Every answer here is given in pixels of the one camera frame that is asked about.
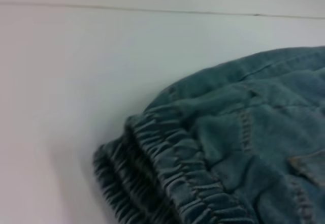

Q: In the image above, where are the blue denim shorts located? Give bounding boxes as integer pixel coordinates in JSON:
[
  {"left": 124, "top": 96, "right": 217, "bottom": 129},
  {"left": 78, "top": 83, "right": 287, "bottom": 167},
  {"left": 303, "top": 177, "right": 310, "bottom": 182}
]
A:
[{"left": 92, "top": 45, "right": 325, "bottom": 224}]

